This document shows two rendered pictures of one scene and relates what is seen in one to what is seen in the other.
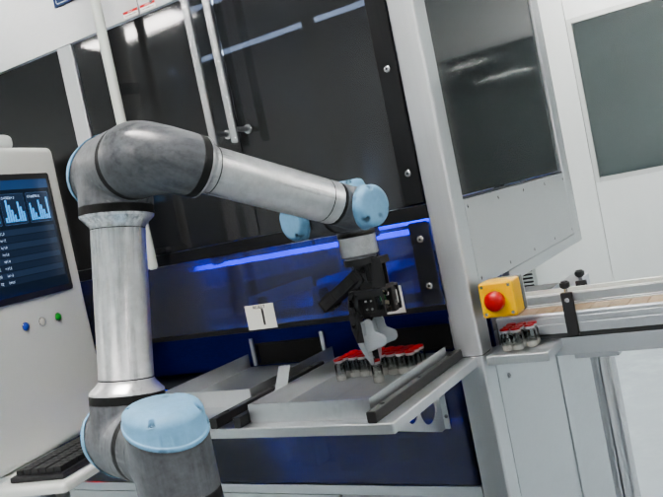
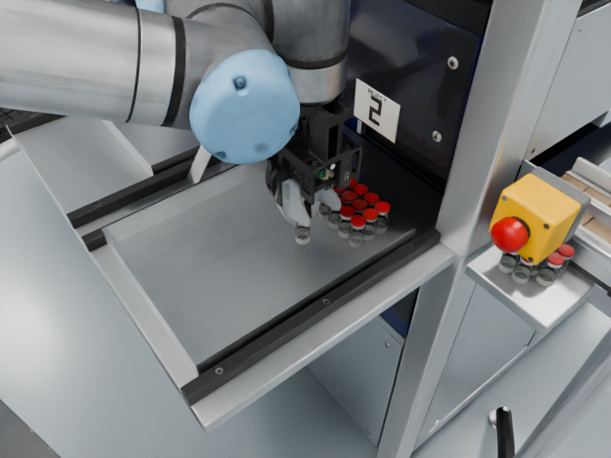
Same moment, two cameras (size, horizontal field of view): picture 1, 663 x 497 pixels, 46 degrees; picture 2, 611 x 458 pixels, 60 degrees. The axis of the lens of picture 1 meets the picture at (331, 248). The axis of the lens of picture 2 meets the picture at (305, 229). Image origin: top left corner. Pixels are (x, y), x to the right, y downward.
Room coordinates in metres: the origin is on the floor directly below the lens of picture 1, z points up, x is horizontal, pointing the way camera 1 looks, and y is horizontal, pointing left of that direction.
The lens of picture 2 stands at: (1.07, -0.23, 1.44)
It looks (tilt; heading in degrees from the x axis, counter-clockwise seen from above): 47 degrees down; 21
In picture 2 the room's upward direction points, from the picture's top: straight up
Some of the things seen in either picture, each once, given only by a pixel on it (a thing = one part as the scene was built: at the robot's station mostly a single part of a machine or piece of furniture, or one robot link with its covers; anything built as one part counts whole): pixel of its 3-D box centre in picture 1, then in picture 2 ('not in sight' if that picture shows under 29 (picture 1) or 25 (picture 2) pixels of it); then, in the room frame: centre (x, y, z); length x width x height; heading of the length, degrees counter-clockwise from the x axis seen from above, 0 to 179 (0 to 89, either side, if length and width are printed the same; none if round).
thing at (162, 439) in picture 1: (168, 446); not in sight; (1.10, 0.28, 0.96); 0.13 x 0.12 x 0.14; 39
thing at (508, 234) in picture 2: (495, 301); (512, 233); (1.55, -0.30, 0.99); 0.04 x 0.04 x 0.04; 59
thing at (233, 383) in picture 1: (249, 377); (205, 100); (1.79, 0.24, 0.90); 0.34 x 0.26 x 0.04; 149
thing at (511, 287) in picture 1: (502, 296); (535, 215); (1.59, -0.32, 1.00); 0.08 x 0.07 x 0.07; 149
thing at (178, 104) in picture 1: (162, 134); not in sight; (1.98, 0.36, 1.51); 0.47 x 0.01 x 0.59; 59
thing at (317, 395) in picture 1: (352, 383); (259, 237); (1.52, 0.01, 0.90); 0.34 x 0.26 x 0.04; 149
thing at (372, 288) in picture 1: (370, 286); (314, 137); (1.54, -0.06, 1.07); 0.09 x 0.08 x 0.12; 59
